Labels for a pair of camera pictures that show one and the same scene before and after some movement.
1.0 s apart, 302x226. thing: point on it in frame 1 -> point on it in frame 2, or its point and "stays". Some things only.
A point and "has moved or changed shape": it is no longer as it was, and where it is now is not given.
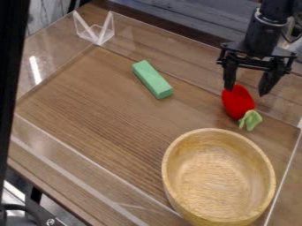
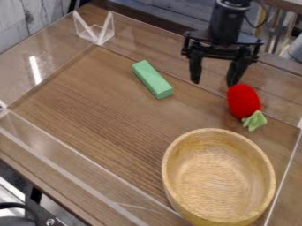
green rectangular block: x=153 y=79 stays
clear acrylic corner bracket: x=96 y=33 stays
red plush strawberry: x=239 y=103 has moved or changed shape
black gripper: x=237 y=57 -> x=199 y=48
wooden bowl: x=219 y=177 stays
